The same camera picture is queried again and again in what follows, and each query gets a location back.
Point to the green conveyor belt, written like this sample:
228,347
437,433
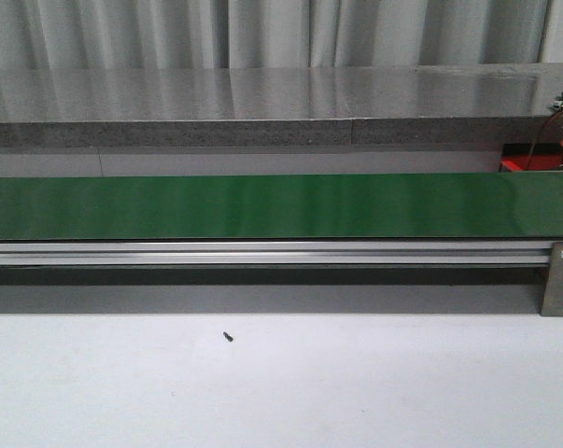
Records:
468,205

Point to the red plastic bin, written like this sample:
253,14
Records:
544,158

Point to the grey pleated curtain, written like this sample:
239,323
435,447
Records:
268,34

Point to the aluminium conveyor frame rail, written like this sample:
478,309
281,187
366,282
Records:
395,252

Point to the grey stone shelf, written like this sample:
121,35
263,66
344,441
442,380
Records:
466,104

